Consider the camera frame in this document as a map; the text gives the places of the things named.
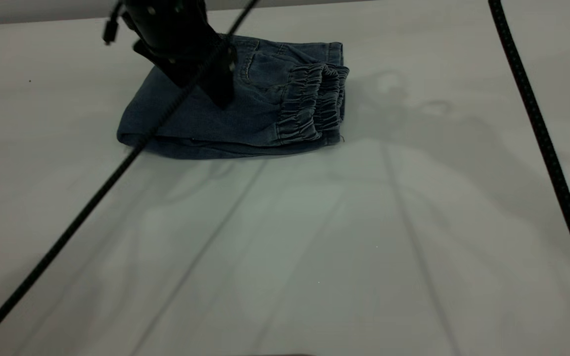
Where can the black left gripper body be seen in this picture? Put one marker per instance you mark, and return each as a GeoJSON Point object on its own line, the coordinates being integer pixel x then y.
{"type": "Point", "coordinates": [186, 64]}

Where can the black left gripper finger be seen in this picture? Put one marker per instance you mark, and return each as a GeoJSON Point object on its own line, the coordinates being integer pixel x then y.
{"type": "Point", "coordinates": [225, 79]}

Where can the blue denim shorts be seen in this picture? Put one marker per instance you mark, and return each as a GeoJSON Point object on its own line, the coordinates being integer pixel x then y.
{"type": "Point", "coordinates": [265, 118]}

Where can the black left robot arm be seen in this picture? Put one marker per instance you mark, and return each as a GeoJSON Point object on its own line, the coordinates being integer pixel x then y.
{"type": "Point", "coordinates": [166, 20]}

